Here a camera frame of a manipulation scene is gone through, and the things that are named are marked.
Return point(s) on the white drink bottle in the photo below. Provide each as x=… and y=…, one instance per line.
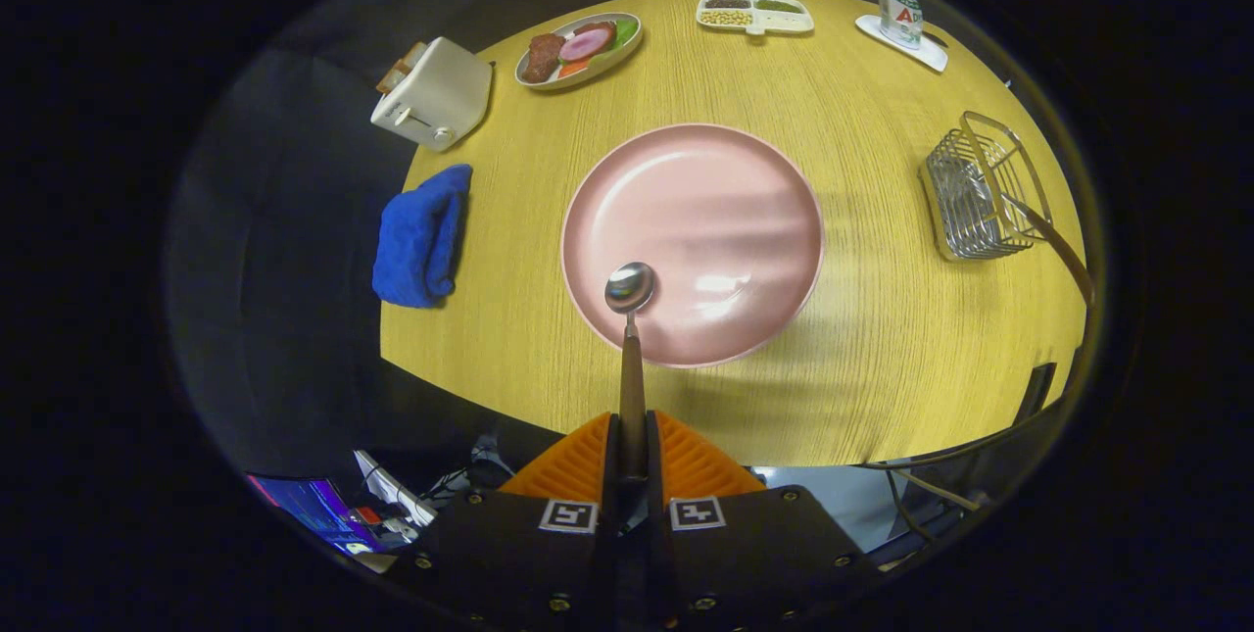
x=899, y=15

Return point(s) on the brown toast slice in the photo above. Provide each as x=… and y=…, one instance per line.
x=400, y=69

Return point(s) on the blue folded towel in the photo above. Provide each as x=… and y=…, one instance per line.
x=416, y=240

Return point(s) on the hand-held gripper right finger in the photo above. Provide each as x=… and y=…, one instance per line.
x=754, y=563

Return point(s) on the black table clamp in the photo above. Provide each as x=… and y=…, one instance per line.
x=1036, y=395

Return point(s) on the laptop screen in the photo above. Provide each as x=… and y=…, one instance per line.
x=313, y=510

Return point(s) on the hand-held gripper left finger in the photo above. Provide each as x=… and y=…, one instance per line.
x=519, y=563

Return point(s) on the white toaster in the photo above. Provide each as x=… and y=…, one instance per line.
x=441, y=98

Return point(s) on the grey oval food plate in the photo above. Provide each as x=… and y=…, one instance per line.
x=612, y=59

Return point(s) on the pink round plate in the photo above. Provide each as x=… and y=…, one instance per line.
x=705, y=220

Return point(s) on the brown meat slice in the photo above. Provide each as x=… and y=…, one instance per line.
x=542, y=57

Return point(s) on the green lettuce leaf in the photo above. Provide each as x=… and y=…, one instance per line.
x=626, y=31

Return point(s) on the white square coaster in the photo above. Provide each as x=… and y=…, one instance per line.
x=926, y=56

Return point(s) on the pink ham slice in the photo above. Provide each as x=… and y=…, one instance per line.
x=586, y=44

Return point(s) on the white divided bean dish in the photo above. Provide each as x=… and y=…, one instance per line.
x=784, y=22

